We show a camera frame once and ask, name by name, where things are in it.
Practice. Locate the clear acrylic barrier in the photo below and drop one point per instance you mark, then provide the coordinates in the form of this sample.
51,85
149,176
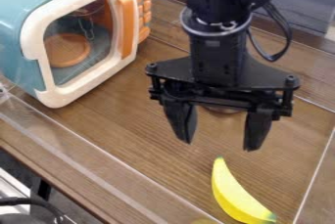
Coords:
112,190

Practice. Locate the yellow toy banana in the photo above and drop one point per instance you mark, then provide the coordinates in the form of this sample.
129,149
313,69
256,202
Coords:
239,204

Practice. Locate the orange microwave turntable plate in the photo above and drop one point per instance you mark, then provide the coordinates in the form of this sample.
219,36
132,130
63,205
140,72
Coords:
67,49

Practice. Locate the blue toy microwave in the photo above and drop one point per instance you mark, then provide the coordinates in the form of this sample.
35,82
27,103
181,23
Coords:
114,25

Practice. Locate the silver pot with wire handle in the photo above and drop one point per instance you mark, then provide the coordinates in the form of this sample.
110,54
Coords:
221,110

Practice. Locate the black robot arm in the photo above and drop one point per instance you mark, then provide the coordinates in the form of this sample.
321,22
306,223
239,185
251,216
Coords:
226,11

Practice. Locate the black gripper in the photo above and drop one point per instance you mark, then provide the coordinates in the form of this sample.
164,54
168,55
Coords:
220,76

